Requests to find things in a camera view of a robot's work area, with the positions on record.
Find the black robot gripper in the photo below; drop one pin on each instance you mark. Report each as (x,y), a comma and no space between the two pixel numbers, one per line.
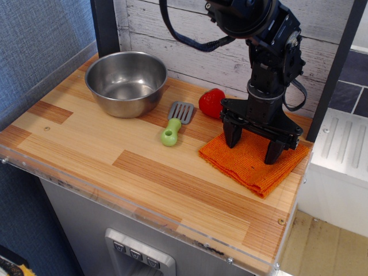
(261,113)

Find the orange cloth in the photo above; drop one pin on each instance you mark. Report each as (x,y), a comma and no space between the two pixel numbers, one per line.
(245,162)

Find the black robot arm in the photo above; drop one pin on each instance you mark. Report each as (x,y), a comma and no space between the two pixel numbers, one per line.
(272,34)

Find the clear acrylic table edge guard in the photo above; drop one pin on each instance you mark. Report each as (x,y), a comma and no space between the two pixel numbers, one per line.
(206,228)

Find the red toy strawberry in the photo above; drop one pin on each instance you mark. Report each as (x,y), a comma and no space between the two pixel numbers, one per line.
(210,103)

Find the stainless steel bowl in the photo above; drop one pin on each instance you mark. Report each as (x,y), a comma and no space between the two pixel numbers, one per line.
(127,84)

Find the silver toy fridge dispenser panel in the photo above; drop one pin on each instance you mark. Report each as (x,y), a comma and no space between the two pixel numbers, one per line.
(132,257)

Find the yellow black object bottom corner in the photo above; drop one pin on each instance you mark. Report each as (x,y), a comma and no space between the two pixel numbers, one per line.
(15,265)

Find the green handled grey toy spatula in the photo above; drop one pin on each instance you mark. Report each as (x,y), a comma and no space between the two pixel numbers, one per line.
(180,114)

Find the dark right frame post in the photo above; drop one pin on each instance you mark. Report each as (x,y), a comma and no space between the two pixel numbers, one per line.
(348,36)

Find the dark frame post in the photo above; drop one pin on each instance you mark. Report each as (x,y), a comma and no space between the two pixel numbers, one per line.
(348,36)
(105,27)

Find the dark left frame post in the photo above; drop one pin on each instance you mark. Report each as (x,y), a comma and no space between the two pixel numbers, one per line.
(105,27)

